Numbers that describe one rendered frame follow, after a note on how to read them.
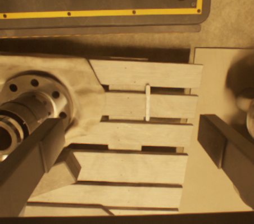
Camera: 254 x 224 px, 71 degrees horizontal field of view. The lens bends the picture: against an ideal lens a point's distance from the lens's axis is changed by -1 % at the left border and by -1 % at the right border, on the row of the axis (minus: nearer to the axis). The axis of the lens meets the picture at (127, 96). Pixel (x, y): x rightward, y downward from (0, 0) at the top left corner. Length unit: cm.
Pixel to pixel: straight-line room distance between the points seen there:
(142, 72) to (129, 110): 15
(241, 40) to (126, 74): 53
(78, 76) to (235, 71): 68
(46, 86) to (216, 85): 71
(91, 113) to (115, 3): 39
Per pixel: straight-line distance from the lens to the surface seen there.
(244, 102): 92
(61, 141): 17
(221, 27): 90
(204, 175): 112
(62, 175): 79
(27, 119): 57
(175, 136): 78
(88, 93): 67
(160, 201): 98
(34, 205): 105
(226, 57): 90
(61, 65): 65
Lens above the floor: 80
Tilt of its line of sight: 73 degrees down
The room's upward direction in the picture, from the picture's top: 179 degrees clockwise
